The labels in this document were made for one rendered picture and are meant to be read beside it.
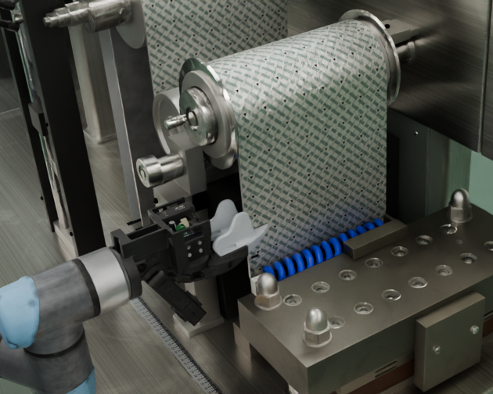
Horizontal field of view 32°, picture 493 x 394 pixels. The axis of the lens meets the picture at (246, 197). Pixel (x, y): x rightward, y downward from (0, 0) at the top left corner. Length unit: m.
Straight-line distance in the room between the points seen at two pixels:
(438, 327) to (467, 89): 0.32
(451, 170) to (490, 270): 0.41
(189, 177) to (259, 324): 0.22
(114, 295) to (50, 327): 0.08
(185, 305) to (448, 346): 0.34
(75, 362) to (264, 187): 0.32
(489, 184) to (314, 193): 2.25
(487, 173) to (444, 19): 2.28
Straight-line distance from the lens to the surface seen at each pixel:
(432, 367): 1.15
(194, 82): 1.09
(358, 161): 1.20
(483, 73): 1.16
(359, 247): 1.18
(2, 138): 1.96
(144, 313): 1.34
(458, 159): 1.55
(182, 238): 1.04
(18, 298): 1.01
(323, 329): 1.04
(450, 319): 1.12
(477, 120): 1.20
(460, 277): 1.16
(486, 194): 3.32
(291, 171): 1.13
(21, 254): 1.54
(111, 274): 1.03
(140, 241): 1.04
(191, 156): 1.13
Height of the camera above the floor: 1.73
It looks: 31 degrees down
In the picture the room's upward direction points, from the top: 5 degrees counter-clockwise
